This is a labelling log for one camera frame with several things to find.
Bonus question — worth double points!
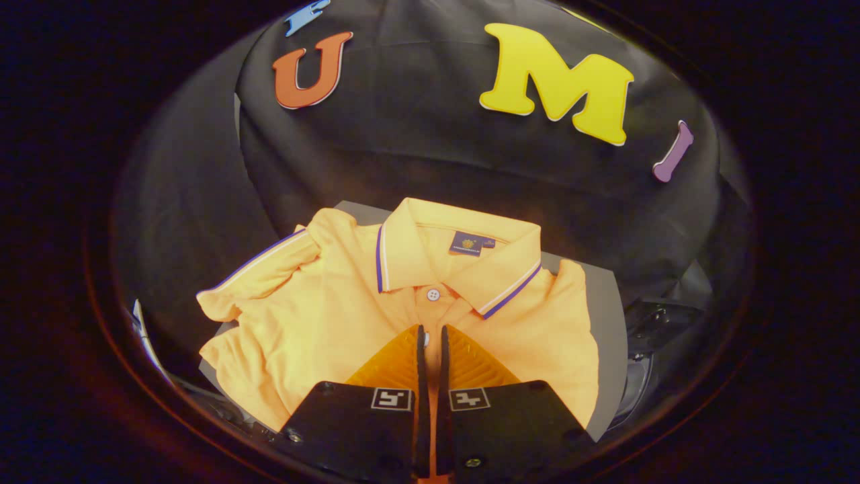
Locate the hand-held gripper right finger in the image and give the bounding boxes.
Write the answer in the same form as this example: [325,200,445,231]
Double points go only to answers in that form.
[435,324,595,481]

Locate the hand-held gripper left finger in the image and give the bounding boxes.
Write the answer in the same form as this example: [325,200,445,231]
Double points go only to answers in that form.
[279,324,431,479]

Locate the orange polo shirt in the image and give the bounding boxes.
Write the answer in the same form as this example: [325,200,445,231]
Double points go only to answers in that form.
[196,197,600,481]

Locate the dark transparent washing machine lid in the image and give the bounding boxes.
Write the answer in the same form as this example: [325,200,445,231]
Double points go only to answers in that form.
[665,259,714,311]

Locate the beige cabinet with dark top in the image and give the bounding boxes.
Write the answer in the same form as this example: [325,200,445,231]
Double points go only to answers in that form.
[198,200,629,442]

